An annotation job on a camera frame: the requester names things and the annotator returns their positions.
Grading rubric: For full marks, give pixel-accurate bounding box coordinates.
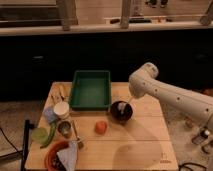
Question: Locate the orange bowl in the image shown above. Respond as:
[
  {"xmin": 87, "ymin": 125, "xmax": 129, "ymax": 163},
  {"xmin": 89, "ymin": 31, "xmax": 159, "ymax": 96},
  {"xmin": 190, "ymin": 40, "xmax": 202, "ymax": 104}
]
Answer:
[{"xmin": 44, "ymin": 141, "xmax": 69, "ymax": 171}]

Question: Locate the light green cup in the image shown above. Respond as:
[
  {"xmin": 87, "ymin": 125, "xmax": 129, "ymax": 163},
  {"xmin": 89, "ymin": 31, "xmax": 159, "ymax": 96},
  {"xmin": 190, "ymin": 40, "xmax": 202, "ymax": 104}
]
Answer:
[{"xmin": 31, "ymin": 127, "xmax": 48, "ymax": 144}]

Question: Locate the metal spoon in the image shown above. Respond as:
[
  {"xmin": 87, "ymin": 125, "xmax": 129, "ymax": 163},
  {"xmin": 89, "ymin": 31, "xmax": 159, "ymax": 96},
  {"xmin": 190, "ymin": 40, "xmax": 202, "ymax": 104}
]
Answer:
[{"xmin": 72, "ymin": 121, "xmax": 84, "ymax": 149}]

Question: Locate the white paper cup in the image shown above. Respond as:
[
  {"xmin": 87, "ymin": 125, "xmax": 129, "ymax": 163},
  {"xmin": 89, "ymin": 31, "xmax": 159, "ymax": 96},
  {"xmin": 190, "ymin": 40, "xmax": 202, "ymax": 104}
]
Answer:
[{"xmin": 53, "ymin": 101, "xmax": 69, "ymax": 119}]

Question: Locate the black stand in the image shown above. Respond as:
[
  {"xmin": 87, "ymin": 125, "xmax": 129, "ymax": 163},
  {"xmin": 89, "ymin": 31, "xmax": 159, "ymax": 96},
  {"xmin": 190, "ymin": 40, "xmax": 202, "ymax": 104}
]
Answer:
[{"xmin": 20, "ymin": 119, "xmax": 34, "ymax": 171}]

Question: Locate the green plastic bin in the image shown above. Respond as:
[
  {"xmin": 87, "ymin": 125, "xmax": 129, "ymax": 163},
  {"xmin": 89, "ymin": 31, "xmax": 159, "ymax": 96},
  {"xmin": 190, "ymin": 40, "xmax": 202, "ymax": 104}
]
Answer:
[{"xmin": 69, "ymin": 70, "xmax": 111, "ymax": 111}]

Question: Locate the grey cloth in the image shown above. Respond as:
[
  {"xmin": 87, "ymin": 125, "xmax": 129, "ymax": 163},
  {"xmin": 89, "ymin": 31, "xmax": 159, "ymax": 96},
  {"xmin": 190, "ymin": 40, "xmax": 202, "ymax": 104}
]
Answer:
[{"xmin": 57, "ymin": 141, "xmax": 78, "ymax": 171}]

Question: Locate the blue sponge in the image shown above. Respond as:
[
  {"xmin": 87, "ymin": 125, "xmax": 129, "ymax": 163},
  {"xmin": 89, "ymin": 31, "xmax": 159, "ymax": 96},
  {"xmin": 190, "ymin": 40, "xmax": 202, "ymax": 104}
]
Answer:
[{"xmin": 43, "ymin": 106, "xmax": 58, "ymax": 123}]

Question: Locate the green pepper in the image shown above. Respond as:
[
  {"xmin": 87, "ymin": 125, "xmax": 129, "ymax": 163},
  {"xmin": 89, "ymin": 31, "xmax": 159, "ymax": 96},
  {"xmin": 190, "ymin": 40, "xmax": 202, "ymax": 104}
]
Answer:
[{"xmin": 40, "ymin": 122, "xmax": 57, "ymax": 148}]

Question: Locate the red tomato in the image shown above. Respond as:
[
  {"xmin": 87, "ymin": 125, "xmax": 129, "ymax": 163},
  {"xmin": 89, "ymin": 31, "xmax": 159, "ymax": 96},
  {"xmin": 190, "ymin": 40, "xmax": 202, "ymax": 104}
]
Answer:
[{"xmin": 95, "ymin": 121, "xmax": 107, "ymax": 135}]

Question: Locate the yellow banana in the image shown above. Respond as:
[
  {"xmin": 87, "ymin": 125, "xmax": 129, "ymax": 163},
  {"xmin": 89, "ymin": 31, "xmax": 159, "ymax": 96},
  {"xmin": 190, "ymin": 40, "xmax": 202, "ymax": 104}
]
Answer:
[{"xmin": 59, "ymin": 85, "xmax": 68, "ymax": 101}]

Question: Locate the purple bowl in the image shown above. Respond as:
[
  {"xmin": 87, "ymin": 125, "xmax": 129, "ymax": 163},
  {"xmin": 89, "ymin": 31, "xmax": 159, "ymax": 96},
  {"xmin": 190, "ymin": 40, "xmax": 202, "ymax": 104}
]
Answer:
[{"xmin": 110, "ymin": 101, "xmax": 133, "ymax": 122}]

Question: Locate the metal can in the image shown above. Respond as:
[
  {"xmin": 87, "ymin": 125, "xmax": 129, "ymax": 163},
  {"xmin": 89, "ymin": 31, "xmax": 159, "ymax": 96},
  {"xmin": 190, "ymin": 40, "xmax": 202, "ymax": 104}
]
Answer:
[{"xmin": 58, "ymin": 121, "xmax": 72, "ymax": 138}]

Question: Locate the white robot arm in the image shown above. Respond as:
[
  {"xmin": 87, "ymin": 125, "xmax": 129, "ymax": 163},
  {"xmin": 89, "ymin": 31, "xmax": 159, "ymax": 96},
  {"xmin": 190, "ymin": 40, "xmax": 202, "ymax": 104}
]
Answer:
[{"xmin": 129, "ymin": 62, "xmax": 213, "ymax": 131}]

